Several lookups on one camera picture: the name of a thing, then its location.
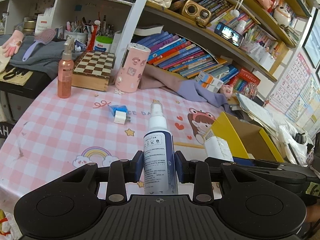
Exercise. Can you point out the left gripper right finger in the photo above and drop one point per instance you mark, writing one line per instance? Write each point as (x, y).
(197, 173)

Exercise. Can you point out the yellow cardboard box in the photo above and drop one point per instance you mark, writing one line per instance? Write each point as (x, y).
(244, 138)

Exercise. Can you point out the pink glove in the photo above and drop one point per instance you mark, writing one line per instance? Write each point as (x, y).
(13, 44)

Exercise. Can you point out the orange white medicine box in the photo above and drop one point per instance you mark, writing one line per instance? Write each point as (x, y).
(209, 82)

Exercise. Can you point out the red book box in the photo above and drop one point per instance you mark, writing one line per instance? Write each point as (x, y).
(241, 80)

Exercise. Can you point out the gold retro radio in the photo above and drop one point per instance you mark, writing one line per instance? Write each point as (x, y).
(197, 13)

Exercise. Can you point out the pink pig plush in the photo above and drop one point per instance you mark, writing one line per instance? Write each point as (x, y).
(227, 91)

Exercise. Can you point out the white blue spray bottle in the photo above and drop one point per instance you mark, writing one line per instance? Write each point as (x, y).
(158, 151)

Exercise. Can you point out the wooden chess box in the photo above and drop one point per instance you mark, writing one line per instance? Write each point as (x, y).
(92, 70)

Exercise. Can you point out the pink cylindrical container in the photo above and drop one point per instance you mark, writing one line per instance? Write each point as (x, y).
(132, 67)

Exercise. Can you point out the pink checkered tablecloth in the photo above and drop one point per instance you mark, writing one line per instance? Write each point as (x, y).
(55, 135)

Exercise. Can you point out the grey clothing pile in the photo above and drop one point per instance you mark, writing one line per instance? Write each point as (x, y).
(44, 58)

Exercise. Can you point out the white charger plug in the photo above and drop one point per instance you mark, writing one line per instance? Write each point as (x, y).
(121, 118)

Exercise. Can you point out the purple hairbrush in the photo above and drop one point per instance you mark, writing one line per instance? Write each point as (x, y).
(43, 38)

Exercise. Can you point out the green lid white jar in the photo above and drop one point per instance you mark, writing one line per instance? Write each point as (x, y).
(103, 43)

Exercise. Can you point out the pink purple cloth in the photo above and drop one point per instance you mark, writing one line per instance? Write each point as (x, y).
(154, 77)

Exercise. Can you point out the pink spray bottle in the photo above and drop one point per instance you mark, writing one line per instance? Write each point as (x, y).
(65, 70)

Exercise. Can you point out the alphabet wall poster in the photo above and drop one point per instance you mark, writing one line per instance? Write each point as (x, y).
(290, 84)

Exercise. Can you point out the white carton box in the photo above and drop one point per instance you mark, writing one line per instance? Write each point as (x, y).
(218, 148)

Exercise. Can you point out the stack of papers and books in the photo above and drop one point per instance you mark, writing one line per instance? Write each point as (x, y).
(288, 140)

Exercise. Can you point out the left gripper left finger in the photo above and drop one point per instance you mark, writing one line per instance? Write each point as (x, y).
(121, 172)

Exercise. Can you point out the blue plastic packet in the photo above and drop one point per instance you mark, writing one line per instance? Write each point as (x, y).
(120, 108)

